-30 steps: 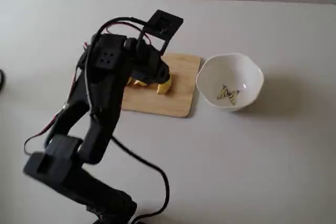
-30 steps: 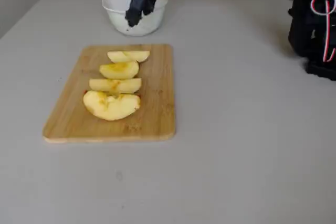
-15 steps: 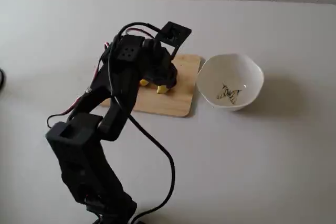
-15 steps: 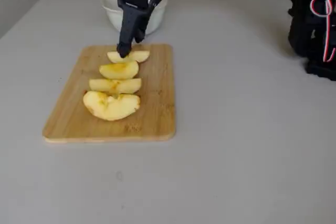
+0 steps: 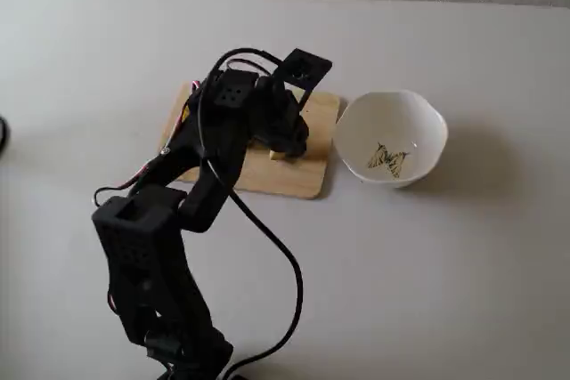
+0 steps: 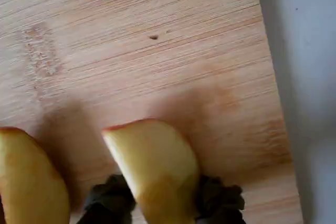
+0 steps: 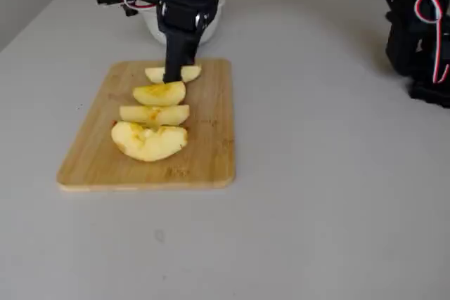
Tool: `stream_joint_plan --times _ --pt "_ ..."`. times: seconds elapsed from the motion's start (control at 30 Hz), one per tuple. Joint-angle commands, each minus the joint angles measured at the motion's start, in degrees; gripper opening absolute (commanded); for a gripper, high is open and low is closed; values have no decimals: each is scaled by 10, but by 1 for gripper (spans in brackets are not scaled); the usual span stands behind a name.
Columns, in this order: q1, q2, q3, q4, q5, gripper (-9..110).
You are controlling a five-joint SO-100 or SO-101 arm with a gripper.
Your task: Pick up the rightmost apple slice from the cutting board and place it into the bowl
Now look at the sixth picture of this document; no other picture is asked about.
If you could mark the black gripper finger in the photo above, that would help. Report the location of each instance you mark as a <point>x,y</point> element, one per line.
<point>220,203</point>
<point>110,200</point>

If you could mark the thin pale apple slice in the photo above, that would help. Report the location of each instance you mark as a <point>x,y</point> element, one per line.
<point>157,161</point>

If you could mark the apple slice with yellow core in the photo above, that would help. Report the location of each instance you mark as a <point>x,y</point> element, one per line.
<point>29,182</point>

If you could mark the bamboo cutting board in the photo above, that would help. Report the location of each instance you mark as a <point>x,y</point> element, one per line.
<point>157,51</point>

